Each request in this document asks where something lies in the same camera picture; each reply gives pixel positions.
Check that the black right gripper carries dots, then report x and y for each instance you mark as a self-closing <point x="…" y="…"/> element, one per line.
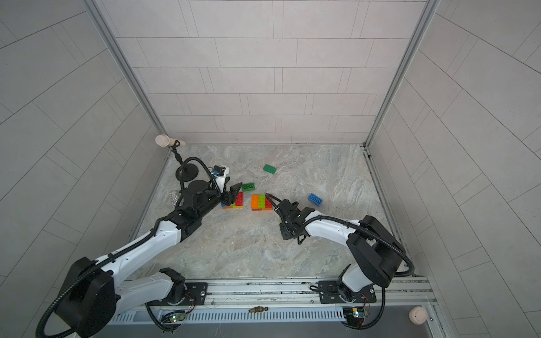
<point x="285" y="210"/>

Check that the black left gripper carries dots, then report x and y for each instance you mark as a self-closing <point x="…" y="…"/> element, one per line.
<point x="225" y="193"/>

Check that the lime green lego brick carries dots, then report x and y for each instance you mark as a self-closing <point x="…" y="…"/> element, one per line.
<point x="262" y="199"/>

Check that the long orange lego brick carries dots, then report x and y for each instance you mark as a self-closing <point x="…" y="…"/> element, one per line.
<point x="255" y="202"/>

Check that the dark green lego brick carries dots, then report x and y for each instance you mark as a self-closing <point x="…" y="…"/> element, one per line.
<point x="248" y="187"/>
<point x="269" y="169"/>

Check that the blue lego brick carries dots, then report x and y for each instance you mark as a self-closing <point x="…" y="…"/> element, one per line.
<point x="315" y="199"/>

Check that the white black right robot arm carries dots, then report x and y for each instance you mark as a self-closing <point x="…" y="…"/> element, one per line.
<point x="378" y="254"/>

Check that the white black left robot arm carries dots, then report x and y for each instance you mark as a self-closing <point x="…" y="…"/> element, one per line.
<point x="94" y="292"/>

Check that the black microphone stand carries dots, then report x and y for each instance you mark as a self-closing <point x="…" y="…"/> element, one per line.
<point x="184" y="173"/>

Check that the glitter silver microphone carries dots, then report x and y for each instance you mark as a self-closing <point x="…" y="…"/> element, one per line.
<point x="173" y="197"/>

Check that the brass fitting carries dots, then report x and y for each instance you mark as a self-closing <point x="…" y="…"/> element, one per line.
<point x="258" y="309"/>

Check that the left circuit board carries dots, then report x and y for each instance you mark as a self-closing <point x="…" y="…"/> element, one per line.
<point x="173" y="318"/>

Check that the circuit board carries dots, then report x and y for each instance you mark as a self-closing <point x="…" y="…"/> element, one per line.
<point x="173" y="318"/>
<point x="354" y="317"/>

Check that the right circuit board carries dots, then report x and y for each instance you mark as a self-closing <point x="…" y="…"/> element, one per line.
<point x="354" y="317"/>

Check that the beige round knob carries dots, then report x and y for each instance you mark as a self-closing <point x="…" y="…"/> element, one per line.
<point x="418" y="315"/>

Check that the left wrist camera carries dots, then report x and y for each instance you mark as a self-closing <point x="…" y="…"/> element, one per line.
<point x="220" y="173"/>

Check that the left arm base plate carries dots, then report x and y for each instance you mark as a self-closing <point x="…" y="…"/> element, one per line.
<point x="193" y="294"/>

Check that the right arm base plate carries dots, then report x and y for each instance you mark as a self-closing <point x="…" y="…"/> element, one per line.
<point x="333" y="292"/>

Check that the left metal corner post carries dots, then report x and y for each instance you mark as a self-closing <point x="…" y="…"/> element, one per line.
<point x="113" y="46"/>

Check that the metal corner frame post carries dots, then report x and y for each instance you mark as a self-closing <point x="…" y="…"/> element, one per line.
<point x="421" y="27"/>

